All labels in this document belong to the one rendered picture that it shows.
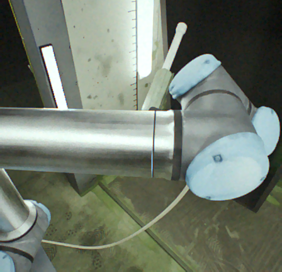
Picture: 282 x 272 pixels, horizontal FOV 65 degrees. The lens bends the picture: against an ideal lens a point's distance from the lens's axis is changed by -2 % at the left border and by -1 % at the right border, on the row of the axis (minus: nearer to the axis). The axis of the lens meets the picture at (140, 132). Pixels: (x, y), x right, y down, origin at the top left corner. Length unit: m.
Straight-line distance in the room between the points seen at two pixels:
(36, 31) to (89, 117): 0.99
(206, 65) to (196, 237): 1.56
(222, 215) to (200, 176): 1.70
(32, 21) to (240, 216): 1.86
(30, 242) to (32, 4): 0.97
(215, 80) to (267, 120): 0.13
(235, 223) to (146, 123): 1.73
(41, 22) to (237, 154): 1.12
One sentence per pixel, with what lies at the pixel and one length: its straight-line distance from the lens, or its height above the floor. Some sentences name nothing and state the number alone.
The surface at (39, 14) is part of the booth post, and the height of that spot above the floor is 1.41.
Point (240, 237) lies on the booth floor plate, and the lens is 1.90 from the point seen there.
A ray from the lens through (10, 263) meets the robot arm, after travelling 0.88.
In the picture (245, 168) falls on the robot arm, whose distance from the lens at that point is 0.25.
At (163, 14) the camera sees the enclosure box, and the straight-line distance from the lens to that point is 0.92.
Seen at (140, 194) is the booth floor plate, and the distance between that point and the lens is 1.94.
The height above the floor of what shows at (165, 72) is 1.35.
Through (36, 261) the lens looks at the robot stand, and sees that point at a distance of 1.15.
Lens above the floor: 1.65
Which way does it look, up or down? 40 degrees down
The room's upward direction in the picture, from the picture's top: straight up
